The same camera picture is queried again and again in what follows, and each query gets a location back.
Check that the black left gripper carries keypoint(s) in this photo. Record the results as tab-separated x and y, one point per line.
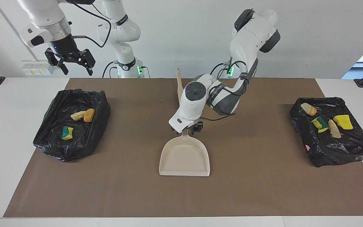
192	125

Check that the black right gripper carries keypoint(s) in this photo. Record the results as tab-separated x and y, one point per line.
65	45

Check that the beige plastic dustpan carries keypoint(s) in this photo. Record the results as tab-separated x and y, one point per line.
184	160

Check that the beige hand brush black bristles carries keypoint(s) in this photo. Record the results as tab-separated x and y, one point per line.
179	85

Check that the orange striped croissant piece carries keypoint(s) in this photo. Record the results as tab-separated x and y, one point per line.
78	116
308	109

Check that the brown bread roll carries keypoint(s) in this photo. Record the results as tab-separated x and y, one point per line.
89	115

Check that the yellow sponge wedge green backing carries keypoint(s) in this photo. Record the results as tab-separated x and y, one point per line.
67	133

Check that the green yellow sponge piece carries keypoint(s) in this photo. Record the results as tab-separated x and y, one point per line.
320	123

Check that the pale torn bread chunk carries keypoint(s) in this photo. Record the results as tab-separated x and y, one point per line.
334	128

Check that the notched yellow sponge piece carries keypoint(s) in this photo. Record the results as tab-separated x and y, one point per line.
343	121

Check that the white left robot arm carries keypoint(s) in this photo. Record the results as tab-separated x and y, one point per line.
244	41

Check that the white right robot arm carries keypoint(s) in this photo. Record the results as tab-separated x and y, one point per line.
118	28

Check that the black bag lined bin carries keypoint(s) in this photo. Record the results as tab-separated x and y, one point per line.
74	145

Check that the black bin with pink scrap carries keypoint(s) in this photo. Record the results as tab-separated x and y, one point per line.
332	148

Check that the brown table mat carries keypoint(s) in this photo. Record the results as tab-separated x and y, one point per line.
181	195

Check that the white wall socket box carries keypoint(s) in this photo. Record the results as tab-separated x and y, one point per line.
36	67

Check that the white wall conduit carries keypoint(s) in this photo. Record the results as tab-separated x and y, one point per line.
4	15

